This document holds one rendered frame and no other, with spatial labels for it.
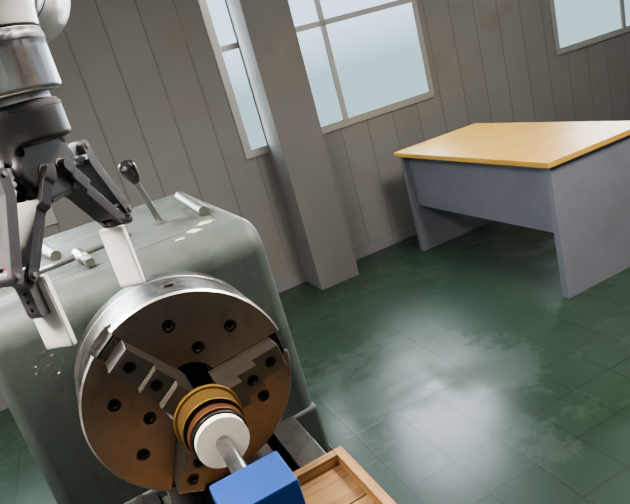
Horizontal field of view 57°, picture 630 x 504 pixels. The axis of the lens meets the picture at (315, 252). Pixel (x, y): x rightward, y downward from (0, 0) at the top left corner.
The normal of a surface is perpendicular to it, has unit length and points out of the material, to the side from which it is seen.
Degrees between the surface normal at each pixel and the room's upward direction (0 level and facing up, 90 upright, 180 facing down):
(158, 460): 90
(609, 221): 90
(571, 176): 90
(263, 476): 0
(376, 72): 90
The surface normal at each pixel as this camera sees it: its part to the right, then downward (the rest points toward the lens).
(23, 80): 0.69, 0.05
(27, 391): 0.42, 0.18
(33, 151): 0.95, -0.17
